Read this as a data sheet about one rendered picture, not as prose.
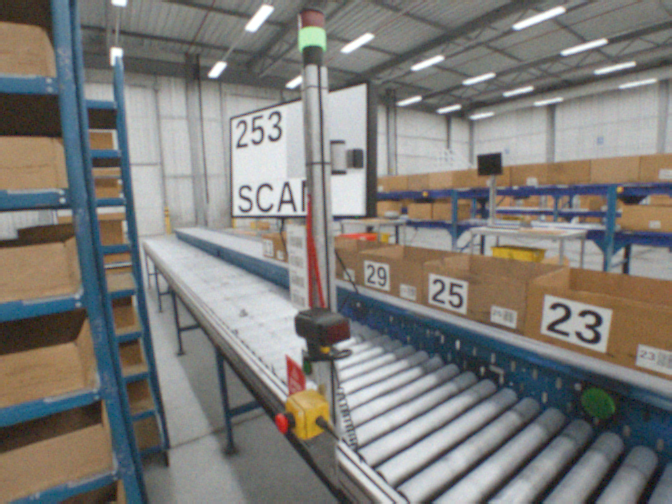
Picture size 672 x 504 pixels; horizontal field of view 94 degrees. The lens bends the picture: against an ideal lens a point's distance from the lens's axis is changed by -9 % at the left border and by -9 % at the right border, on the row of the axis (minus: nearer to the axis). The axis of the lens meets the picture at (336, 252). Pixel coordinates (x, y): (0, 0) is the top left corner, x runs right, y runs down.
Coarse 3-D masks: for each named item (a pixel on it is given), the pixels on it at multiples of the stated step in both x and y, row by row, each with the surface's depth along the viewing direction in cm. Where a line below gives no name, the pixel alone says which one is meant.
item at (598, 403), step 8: (584, 392) 76; (592, 392) 74; (600, 392) 73; (584, 400) 76; (592, 400) 74; (600, 400) 73; (608, 400) 72; (592, 408) 75; (600, 408) 73; (608, 408) 72; (600, 416) 73; (608, 416) 72
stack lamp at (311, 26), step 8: (304, 16) 61; (312, 16) 61; (320, 16) 62; (304, 24) 62; (312, 24) 61; (320, 24) 62; (304, 32) 62; (312, 32) 62; (320, 32) 62; (304, 40) 62; (312, 40) 62; (320, 40) 62
